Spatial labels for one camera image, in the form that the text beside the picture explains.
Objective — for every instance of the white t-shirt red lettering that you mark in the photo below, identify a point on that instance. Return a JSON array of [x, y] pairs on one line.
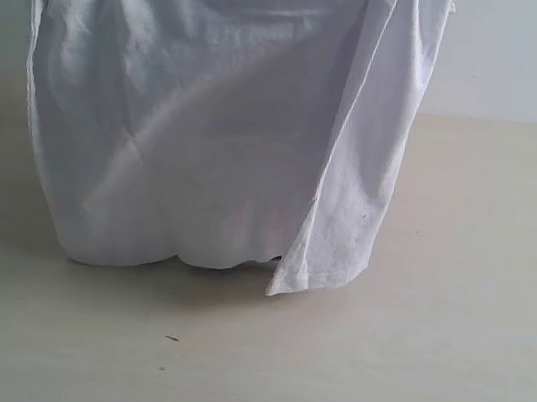
[[223, 132]]

